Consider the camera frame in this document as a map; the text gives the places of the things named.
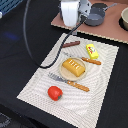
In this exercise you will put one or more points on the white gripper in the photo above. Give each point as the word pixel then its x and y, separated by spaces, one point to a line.
pixel 72 10

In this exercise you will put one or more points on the brown sausage toy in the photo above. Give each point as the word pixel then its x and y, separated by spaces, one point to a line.
pixel 71 44

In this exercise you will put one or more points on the yellow toy box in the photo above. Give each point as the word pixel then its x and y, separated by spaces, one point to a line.
pixel 92 51

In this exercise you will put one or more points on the orange toy bread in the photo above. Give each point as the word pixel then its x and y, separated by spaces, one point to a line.
pixel 74 67

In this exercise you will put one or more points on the red toy tomato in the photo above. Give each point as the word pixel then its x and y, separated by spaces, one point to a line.
pixel 55 93

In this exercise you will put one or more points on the grey toy saucepan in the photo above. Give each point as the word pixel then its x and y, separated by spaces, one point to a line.
pixel 97 15

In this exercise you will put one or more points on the pink stove board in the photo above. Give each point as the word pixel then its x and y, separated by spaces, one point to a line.
pixel 109 29

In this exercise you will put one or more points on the beige toy bowl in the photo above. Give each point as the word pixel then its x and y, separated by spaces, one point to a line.
pixel 124 19

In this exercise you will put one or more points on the round wooden plate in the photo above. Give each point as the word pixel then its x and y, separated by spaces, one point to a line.
pixel 70 76

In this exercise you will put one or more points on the woven beige placemat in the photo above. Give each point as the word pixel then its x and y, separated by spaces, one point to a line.
pixel 76 107

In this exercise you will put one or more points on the knife with wooden handle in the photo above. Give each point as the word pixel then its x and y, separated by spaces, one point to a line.
pixel 84 59

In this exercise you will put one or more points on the fork with wooden handle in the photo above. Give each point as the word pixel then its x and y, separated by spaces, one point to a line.
pixel 76 85

